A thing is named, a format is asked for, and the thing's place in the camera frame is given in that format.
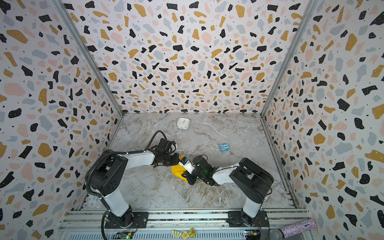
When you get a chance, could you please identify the blue owl toy block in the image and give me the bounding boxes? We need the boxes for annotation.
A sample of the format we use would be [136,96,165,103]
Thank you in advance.
[219,143,230,152]

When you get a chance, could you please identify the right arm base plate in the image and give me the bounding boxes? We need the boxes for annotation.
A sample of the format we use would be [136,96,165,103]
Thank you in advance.
[227,210,270,228]

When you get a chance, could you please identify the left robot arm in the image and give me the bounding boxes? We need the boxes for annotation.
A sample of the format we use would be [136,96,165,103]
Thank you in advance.
[85,138,179,218]

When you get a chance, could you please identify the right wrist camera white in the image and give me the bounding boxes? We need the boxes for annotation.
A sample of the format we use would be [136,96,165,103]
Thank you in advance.
[179,155,195,170]

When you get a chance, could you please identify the aluminium rail frame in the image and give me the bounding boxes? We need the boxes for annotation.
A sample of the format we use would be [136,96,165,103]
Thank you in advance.
[58,209,309,240]

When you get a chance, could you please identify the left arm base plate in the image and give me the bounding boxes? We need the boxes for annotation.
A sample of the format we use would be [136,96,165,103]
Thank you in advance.
[105,212,149,229]

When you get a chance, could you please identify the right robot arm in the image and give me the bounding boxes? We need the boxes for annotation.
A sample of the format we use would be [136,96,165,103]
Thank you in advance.
[179,155,274,227]

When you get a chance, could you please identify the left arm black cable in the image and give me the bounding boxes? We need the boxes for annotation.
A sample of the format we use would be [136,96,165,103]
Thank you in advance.
[84,130,169,240]

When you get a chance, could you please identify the colourful stickers on rail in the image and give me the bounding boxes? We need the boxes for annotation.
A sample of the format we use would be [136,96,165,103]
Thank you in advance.
[172,228,197,240]

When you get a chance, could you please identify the yellow square paper sheet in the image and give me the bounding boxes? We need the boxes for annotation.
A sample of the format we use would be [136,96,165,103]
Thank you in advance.
[171,155,188,182]

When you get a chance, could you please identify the glitter microphone right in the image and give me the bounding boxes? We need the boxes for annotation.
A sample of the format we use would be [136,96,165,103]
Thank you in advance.
[268,219,317,240]

